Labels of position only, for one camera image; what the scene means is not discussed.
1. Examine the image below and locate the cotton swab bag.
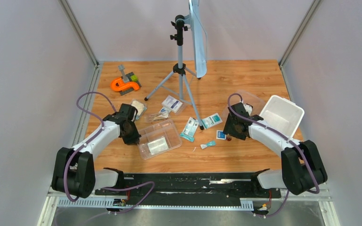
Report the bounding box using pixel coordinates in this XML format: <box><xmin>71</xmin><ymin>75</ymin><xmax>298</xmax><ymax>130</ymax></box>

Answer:
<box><xmin>145</xmin><ymin>112</ymin><xmax>169</xmax><ymax>123</ymax></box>

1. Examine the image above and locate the clear compartment tray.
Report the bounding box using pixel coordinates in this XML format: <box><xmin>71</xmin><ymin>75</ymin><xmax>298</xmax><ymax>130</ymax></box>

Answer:
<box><xmin>138</xmin><ymin>119</ymin><xmax>182</xmax><ymax>160</ymax></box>

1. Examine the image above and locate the white gauze pad packet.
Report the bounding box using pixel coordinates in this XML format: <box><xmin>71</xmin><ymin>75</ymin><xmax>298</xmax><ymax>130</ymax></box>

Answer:
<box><xmin>147</xmin><ymin>137</ymin><xmax>169</xmax><ymax>155</ymax></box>

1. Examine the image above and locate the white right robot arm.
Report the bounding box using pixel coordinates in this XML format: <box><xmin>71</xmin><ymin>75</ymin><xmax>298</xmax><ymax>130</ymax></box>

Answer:
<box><xmin>223</xmin><ymin>102</ymin><xmax>328</xmax><ymax>197</ymax></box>

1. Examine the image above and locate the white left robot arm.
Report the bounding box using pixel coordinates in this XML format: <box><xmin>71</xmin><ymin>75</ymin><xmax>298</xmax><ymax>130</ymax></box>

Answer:
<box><xmin>51</xmin><ymin>104</ymin><xmax>140</xmax><ymax>202</ymax></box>

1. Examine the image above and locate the blue square alcohol pad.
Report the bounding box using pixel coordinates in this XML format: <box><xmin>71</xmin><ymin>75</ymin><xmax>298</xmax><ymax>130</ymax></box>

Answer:
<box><xmin>216</xmin><ymin>130</ymin><xmax>227</xmax><ymax>140</ymax></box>

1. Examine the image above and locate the teal white wipe packet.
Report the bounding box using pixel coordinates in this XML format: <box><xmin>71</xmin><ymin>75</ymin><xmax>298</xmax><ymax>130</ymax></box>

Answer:
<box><xmin>202</xmin><ymin>113</ymin><xmax>222</xmax><ymax>129</ymax></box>

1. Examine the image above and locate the orange grey toy fixture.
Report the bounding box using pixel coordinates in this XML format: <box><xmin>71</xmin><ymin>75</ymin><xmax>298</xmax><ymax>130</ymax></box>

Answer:
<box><xmin>110</xmin><ymin>65</ymin><xmax>141</xmax><ymax>96</ymax></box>

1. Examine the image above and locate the clear plastic lid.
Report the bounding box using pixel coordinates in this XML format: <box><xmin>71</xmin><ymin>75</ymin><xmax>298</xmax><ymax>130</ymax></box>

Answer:
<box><xmin>220</xmin><ymin>89</ymin><xmax>266</xmax><ymax>122</ymax></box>

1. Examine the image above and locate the small blue white sachet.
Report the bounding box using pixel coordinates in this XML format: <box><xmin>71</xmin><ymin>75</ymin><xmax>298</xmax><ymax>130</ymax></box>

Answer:
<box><xmin>159</xmin><ymin>107</ymin><xmax>171</xmax><ymax>114</ymax></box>

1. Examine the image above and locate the small teal tube sachet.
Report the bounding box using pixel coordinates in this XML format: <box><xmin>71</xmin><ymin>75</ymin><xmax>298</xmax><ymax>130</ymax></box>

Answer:
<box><xmin>200</xmin><ymin>140</ymin><xmax>216</xmax><ymax>149</ymax></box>

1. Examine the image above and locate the white boxed gauze pack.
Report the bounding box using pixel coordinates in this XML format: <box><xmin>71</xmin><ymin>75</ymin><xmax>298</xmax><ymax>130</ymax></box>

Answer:
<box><xmin>162</xmin><ymin>95</ymin><xmax>183</xmax><ymax>113</ymax></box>

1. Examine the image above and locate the white plastic box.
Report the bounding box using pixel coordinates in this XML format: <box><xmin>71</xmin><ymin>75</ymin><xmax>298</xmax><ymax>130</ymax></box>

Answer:
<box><xmin>259</xmin><ymin>95</ymin><xmax>305</xmax><ymax>137</ymax></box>

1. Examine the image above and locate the long white teal packet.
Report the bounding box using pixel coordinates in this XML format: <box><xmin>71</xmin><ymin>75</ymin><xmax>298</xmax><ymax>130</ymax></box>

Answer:
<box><xmin>180</xmin><ymin>117</ymin><xmax>199</xmax><ymax>142</ymax></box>

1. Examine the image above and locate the grey tripod stand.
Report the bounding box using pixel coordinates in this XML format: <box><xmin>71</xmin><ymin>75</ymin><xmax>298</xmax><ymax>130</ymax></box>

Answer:
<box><xmin>144</xmin><ymin>15</ymin><xmax>205</xmax><ymax>130</ymax></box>

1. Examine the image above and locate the white tablet panel on tripod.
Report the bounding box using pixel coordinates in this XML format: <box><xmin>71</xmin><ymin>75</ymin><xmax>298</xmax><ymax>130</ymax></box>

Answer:
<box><xmin>189</xmin><ymin>0</ymin><xmax>207</xmax><ymax>79</ymax></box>

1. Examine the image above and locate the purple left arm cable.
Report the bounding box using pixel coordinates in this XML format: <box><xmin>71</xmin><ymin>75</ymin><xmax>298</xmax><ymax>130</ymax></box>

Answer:
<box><xmin>51</xmin><ymin>91</ymin><xmax>156</xmax><ymax>226</ymax></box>

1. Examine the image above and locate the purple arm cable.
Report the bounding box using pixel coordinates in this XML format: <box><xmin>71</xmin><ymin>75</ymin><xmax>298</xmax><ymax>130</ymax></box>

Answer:
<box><xmin>51</xmin><ymin>91</ymin><xmax>156</xmax><ymax>226</ymax></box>
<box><xmin>227</xmin><ymin>93</ymin><xmax>321</xmax><ymax>218</ymax></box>

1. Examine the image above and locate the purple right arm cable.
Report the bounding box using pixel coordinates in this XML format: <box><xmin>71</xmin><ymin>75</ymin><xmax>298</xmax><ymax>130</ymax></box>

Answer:
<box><xmin>227</xmin><ymin>93</ymin><xmax>321</xmax><ymax>218</ymax></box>

